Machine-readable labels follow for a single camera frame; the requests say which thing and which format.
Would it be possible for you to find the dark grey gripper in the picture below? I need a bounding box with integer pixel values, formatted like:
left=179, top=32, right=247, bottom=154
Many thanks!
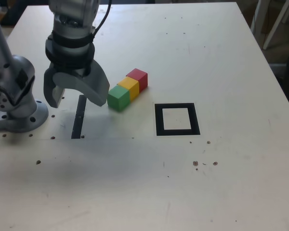
left=43, top=59, right=110, bottom=109

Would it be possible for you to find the green cube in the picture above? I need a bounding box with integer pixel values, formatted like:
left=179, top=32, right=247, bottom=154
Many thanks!
left=107, top=85, right=131, bottom=112

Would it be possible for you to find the yellow cube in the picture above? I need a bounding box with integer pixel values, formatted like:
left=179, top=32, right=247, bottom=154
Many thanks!
left=117, top=76, right=140, bottom=103

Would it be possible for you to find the red cube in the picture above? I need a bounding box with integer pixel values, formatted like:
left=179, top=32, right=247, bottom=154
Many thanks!
left=126, top=68, right=148, bottom=94

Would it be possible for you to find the black tape square outline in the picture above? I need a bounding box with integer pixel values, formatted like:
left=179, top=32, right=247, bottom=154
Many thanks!
left=154, top=103, right=201, bottom=137

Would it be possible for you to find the black tape strip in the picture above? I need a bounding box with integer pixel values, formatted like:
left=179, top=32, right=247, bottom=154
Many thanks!
left=71, top=94, right=87, bottom=140

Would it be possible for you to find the white furniture frame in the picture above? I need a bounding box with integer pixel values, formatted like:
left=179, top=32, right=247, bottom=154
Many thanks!
left=250, top=0, right=289, bottom=51

